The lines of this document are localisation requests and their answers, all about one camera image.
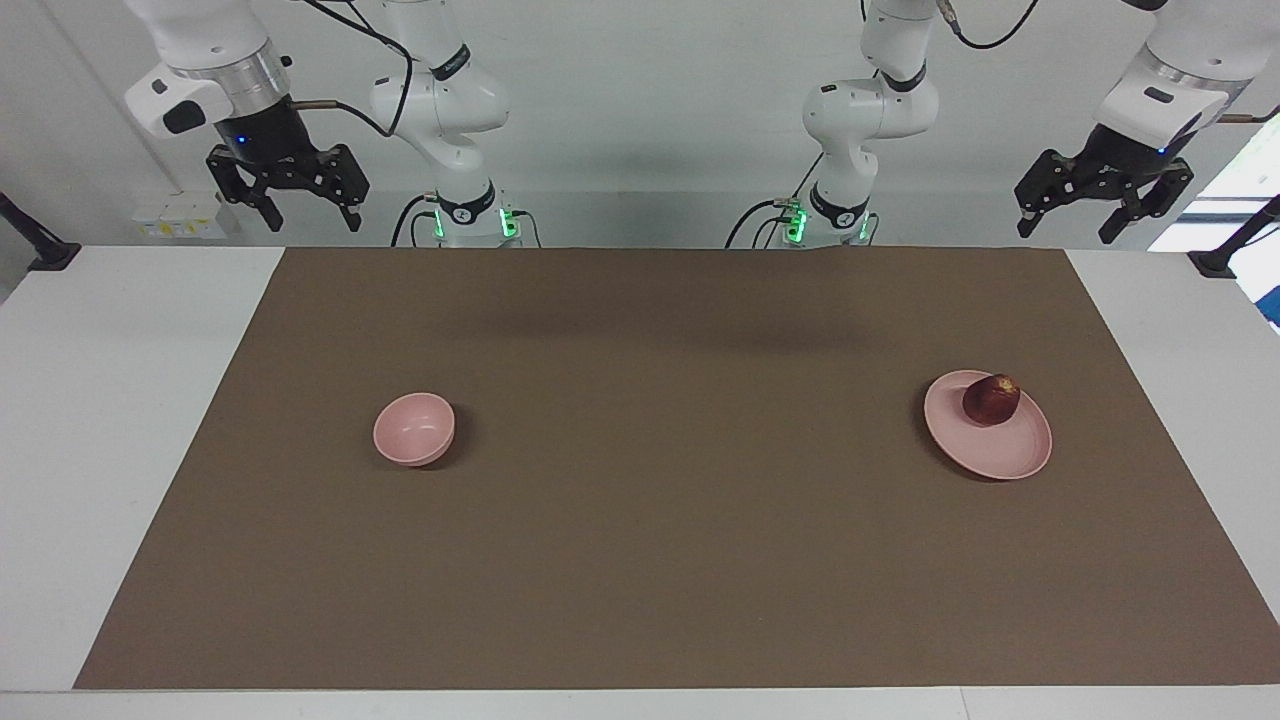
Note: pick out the white wall socket box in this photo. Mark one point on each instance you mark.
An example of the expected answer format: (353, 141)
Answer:
(185, 218)

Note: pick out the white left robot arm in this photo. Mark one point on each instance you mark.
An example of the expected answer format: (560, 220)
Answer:
(860, 110)

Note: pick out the blue object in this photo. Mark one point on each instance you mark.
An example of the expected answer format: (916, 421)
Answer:
(1272, 305)

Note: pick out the brown table mat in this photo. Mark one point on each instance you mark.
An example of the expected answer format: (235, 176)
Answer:
(650, 500)

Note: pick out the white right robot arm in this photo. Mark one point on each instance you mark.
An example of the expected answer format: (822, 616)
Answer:
(440, 100)

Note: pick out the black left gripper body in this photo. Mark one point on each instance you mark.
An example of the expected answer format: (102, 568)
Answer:
(1120, 160)

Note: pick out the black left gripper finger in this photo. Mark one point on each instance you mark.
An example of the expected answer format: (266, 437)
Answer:
(1160, 195)
(1040, 185)

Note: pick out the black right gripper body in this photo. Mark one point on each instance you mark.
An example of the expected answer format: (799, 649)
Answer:
(262, 135)

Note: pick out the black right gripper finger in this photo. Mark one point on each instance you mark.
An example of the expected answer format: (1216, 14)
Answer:
(352, 185)
(235, 180)

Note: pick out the black clamp stand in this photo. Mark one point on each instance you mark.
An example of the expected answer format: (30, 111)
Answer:
(1215, 262)
(45, 252)

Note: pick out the pink bowl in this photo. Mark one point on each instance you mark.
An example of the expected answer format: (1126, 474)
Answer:
(412, 430)

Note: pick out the dark red apple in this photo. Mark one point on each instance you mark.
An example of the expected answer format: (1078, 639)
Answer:
(990, 400)

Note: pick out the pink plate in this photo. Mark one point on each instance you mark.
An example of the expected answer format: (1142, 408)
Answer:
(995, 450)

